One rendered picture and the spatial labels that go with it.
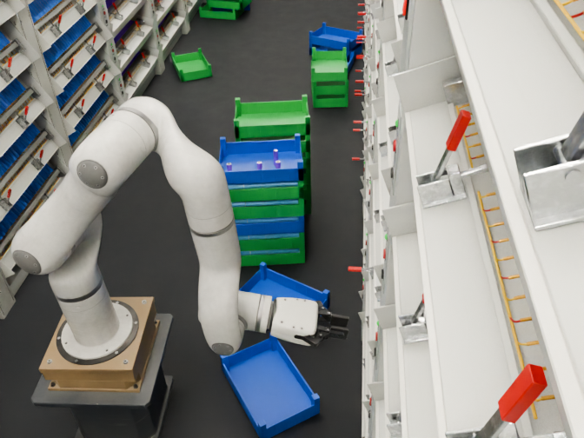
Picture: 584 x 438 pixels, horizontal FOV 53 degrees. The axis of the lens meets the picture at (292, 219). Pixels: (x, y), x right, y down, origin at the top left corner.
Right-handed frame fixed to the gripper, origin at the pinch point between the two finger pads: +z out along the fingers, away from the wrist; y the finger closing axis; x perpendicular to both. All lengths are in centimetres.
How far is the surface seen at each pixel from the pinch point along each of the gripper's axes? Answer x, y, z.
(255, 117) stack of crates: -24, -127, -36
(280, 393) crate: -60, -21, -8
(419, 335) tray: 51, 44, 1
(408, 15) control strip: 79, 23, -6
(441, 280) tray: 69, 54, -3
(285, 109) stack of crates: -21, -133, -24
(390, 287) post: 39.2, 25.3, 1.4
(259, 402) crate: -61, -17, -14
